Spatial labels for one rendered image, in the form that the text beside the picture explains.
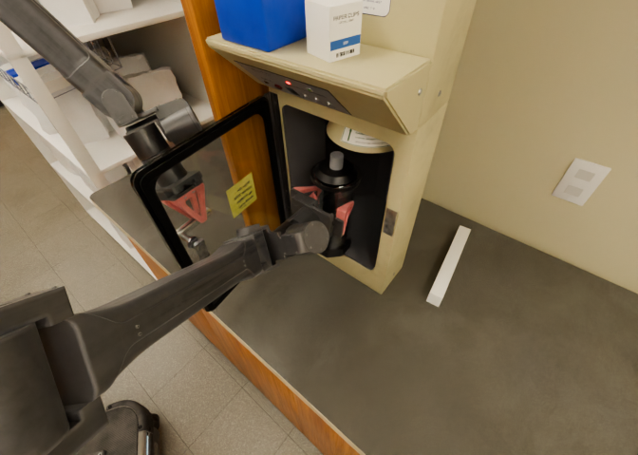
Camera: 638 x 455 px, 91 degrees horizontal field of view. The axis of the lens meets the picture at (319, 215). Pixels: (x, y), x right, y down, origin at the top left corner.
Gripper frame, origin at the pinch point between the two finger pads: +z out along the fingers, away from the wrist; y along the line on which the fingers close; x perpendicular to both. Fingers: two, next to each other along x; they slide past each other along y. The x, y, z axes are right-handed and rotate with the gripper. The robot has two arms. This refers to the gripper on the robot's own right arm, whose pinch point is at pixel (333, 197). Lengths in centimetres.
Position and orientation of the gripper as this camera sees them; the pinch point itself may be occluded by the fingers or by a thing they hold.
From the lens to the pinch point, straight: 71.8
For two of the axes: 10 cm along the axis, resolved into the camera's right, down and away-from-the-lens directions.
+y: -8.1, -4.1, 4.2
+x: -0.2, 7.4, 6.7
